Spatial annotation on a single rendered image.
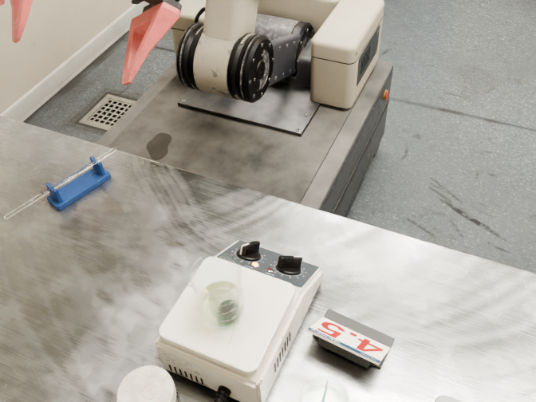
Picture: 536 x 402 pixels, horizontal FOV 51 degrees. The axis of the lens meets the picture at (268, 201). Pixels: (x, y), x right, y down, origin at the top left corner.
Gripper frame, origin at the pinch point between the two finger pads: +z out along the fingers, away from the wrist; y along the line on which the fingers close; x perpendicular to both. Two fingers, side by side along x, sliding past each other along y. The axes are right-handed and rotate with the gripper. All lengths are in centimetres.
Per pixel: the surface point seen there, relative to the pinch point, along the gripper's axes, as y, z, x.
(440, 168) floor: -147, -31, -71
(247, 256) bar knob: -28.9, 13.7, -8.9
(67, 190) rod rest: -14.5, 9.6, -39.8
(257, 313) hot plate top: -25.6, 19.6, -0.3
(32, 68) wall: -35, -41, -187
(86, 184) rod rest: -16.8, 8.1, -38.7
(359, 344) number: -38.1, 21.0, 4.1
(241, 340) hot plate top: -23.6, 22.6, 0.6
